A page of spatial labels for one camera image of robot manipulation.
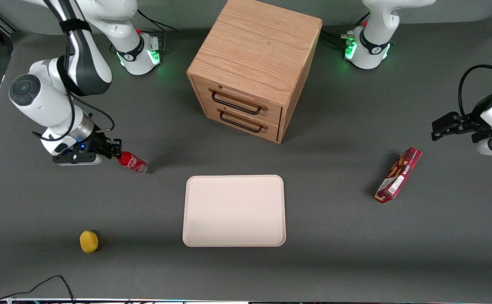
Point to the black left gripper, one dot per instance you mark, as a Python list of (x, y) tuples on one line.
[(475, 121)]

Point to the red snack box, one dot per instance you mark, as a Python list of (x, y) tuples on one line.
[(398, 177)]

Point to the red coke bottle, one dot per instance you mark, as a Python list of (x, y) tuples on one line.
[(133, 162)]

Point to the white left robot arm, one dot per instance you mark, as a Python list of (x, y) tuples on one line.
[(368, 52)]

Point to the beige plastic tray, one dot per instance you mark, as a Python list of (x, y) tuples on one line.
[(233, 211)]

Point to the yellow lemon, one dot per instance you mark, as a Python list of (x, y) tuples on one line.
[(88, 241)]

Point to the wooden drawer cabinet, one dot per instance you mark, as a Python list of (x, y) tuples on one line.
[(254, 46)]

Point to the wooden drawer front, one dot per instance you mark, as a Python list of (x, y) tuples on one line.
[(271, 114), (271, 131)]

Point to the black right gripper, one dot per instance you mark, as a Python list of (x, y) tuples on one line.
[(98, 143)]

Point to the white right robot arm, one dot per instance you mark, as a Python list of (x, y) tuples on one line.
[(52, 105)]

